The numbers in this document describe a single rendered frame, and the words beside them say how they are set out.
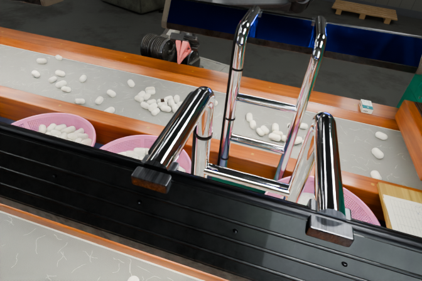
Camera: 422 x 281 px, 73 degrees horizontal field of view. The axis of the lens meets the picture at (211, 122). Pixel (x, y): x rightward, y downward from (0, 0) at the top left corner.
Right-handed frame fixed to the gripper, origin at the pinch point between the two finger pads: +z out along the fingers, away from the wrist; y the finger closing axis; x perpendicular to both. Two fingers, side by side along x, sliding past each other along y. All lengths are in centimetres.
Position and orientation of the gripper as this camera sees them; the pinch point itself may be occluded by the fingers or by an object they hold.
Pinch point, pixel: (179, 61)
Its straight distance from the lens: 107.5
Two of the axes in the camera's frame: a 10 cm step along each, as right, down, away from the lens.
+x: 1.3, 2.3, 9.6
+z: -2.5, 9.5, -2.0
